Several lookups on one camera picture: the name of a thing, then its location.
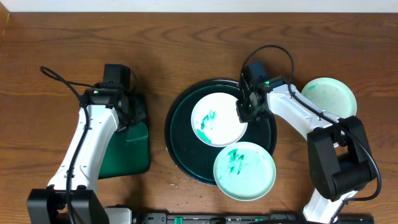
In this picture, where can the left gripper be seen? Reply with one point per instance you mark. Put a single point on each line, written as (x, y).
(137, 111)

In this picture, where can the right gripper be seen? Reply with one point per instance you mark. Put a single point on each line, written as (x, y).
(244, 116)

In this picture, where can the green scrubbing sponge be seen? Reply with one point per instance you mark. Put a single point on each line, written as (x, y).
(137, 134)

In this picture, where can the white plate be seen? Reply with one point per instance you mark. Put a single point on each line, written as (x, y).
(215, 120)

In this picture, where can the mint green plate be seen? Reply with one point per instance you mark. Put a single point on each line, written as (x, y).
(244, 171)
(331, 95)

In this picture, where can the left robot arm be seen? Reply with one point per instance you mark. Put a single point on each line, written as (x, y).
(70, 196)

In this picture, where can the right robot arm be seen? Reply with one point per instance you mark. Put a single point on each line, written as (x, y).
(340, 159)

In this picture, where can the rectangular dark green tray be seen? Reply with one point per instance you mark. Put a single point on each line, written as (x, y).
(124, 159)

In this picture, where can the round black tray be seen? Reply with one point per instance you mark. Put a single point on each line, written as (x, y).
(189, 153)

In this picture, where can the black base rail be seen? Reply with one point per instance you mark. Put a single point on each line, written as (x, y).
(163, 218)

